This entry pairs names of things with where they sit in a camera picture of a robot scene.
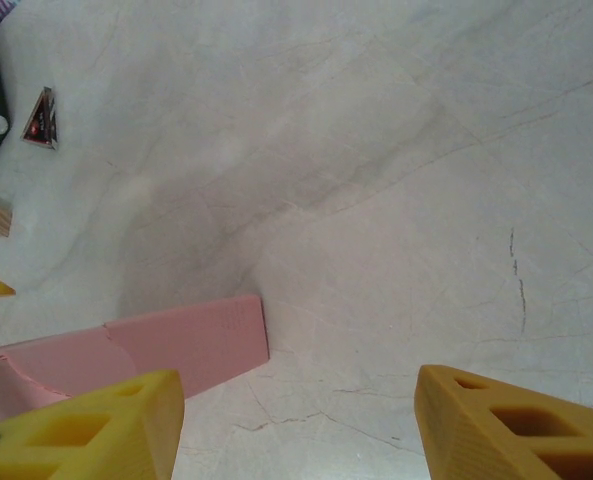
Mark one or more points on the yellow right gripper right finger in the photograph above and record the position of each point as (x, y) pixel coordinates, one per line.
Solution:
(501, 430)

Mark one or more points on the pink paper box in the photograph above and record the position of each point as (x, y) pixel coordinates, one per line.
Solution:
(191, 340)

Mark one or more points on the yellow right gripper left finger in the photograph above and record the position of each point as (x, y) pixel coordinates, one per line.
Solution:
(76, 435)

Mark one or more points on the red triangular card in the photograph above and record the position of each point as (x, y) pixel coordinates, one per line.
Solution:
(41, 122)

